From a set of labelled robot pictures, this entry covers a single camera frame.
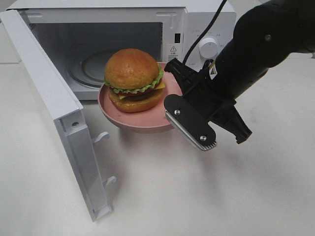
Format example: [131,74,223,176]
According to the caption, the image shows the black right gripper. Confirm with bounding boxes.
[164,58,252,144]

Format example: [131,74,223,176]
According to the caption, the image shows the pink round plate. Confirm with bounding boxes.
[97,72,182,134]

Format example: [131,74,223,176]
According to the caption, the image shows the toy burger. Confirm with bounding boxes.
[104,48,165,113]

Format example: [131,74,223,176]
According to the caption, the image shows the white microwave door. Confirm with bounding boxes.
[0,10,116,221]

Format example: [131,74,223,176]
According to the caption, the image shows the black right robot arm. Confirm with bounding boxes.
[164,0,315,150]

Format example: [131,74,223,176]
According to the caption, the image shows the white upper microwave knob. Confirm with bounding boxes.
[198,37,219,59]

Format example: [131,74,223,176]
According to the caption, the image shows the glass microwave turntable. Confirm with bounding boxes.
[67,50,116,88]

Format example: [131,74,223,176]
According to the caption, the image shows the white microwave oven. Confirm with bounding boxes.
[6,0,236,100]

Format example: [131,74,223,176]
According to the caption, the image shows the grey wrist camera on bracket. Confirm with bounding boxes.
[164,94,217,151]

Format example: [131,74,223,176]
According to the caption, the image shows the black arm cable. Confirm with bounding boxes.
[181,0,228,65]

